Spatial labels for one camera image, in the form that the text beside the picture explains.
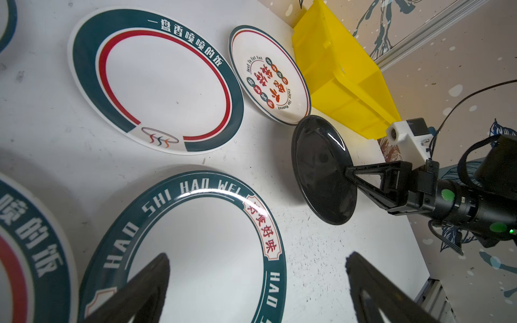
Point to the white plate green rim lettered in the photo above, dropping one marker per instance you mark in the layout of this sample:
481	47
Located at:
226	255

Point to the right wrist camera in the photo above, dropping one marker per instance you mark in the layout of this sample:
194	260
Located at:
412	137

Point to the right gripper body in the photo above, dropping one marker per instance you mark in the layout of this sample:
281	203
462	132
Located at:
421	188

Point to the white plate red characters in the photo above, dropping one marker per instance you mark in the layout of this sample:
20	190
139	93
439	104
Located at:
269	75

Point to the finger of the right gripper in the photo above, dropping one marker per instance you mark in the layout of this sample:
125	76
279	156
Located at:
386	184

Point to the yellow plastic bin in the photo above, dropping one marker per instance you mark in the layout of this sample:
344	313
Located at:
344	82

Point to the white plate red green rim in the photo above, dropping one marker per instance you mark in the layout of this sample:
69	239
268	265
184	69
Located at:
39	280

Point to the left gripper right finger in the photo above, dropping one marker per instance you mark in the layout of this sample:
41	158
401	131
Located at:
375	298

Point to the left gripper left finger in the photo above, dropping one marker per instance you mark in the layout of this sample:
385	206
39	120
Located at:
142	299

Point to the white plate black cloud outline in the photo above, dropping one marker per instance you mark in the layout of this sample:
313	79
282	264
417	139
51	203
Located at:
9	18

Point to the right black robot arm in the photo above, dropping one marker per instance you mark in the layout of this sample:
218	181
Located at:
482	202

